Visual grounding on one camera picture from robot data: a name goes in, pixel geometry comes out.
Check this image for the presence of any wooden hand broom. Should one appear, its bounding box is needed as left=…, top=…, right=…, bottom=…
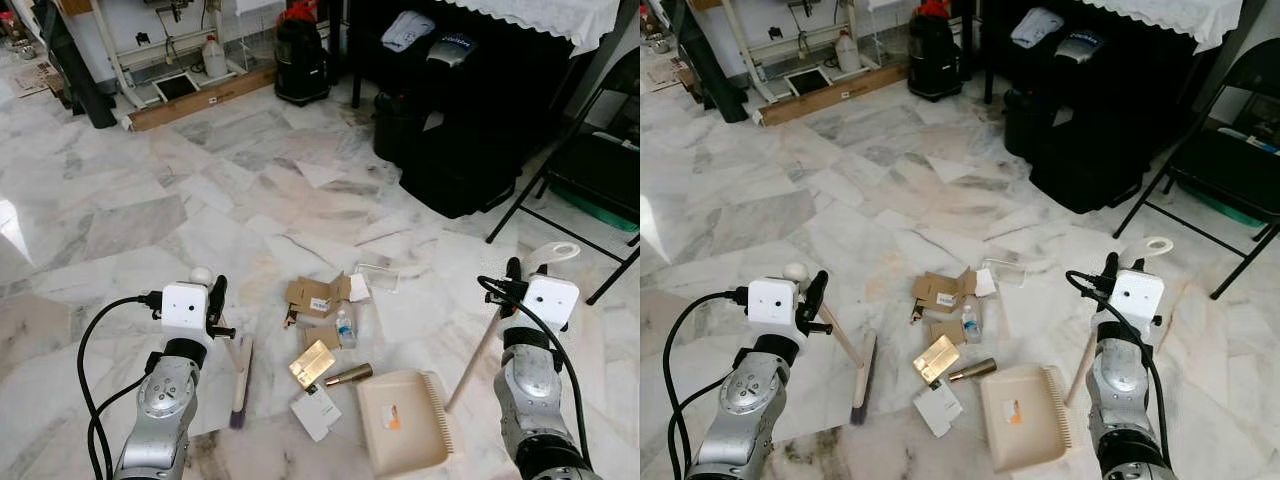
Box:
left=783, top=262, right=879, bottom=428
left=190, top=266, right=254, bottom=431

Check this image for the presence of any white paper card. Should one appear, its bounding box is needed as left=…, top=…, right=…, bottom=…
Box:
left=291, top=385, right=343, bottom=442
left=913, top=378, right=964, bottom=438

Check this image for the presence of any beige long-handled dustpan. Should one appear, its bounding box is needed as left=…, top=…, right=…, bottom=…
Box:
left=357, top=241, right=582, bottom=478
left=980, top=236, right=1175, bottom=474

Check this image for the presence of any torn brown cardboard box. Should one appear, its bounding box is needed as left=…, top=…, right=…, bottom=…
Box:
left=912, top=270, right=976, bottom=314
left=287, top=272, right=353, bottom=319

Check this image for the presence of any green tray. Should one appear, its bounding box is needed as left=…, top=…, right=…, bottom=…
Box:
left=548, top=185, right=636, bottom=233
left=1175, top=180, right=1266, bottom=229

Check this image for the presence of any large black bag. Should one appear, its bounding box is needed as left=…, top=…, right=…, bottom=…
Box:
left=400, top=110, right=546, bottom=219
left=1030, top=105, right=1166, bottom=213

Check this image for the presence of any clear plastic container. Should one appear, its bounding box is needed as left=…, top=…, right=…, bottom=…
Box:
left=355, top=262, right=399, bottom=293
left=985, top=258, right=1026, bottom=289

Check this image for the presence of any black folding chair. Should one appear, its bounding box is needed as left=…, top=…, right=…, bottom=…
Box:
left=487, top=50, right=641, bottom=306
left=1113, top=38, right=1280, bottom=299

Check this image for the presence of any bronze metallic tube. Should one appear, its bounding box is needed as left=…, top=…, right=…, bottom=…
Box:
left=322, top=363, right=374, bottom=389
left=948, top=358, right=998, bottom=383

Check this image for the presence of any small black bag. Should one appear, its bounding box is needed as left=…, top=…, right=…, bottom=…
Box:
left=1003, top=87, right=1056, bottom=159
left=373, top=90, right=431, bottom=166

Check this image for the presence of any long wooden plank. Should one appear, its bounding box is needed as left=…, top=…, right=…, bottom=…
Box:
left=128, top=65, right=279, bottom=131
left=760, top=62, right=909, bottom=126

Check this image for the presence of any white framed dark panel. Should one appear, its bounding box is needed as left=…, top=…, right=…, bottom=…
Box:
left=785, top=67, right=828, bottom=98
left=153, top=72, right=201, bottom=103

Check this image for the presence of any grey blue pouch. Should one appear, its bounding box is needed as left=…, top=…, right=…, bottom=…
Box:
left=1055, top=30, right=1104, bottom=66
left=427, top=33, right=478, bottom=71

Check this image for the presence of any black vacuum cleaner red top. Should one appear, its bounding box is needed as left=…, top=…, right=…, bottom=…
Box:
left=908, top=0, right=963, bottom=101
left=275, top=0, right=331, bottom=106

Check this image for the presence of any flat brown cardboard sheet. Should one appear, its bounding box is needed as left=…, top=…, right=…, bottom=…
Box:
left=10, top=62, right=61, bottom=96
left=645, top=60, right=691, bottom=91

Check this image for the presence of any white folded cloth bag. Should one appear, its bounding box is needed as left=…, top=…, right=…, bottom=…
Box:
left=381, top=10, right=436, bottom=53
left=1010, top=8, right=1064, bottom=49

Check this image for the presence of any white lace tablecloth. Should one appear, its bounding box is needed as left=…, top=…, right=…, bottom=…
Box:
left=1075, top=0, right=1246, bottom=53
left=440, top=0, right=621, bottom=56

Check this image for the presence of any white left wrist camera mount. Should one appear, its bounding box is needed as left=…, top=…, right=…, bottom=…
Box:
left=161, top=283, right=210, bottom=348
left=748, top=277, right=801, bottom=341

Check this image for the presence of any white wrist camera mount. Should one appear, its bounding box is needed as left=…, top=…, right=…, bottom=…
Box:
left=161, top=283, right=210, bottom=348
left=1108, top=270, right=1166, bottom=327
left=522, top=275, right=581, bottom=333
left=748, top=277, right=801, bottom=341

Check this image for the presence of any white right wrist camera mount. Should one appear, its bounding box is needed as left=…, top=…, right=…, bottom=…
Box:
left=1108, top=270, right=1166, bottom=327
left=522, top=275, right=581, bottom=333

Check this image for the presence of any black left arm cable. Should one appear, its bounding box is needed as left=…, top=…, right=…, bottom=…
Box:
left=665, top=287, right=751, bottom=480
left=78, top=292, right=166, bottom=480

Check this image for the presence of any black slanted post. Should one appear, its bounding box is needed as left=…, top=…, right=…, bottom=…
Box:
left=665, top=0, right=748, bottom=123
left=35, top=0, right=116, bottom=129

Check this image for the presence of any white metal frame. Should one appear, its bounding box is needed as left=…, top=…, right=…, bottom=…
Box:
left=100, top=0, right=251, bottom=109
left=720, top=0, right=881, bottom=101

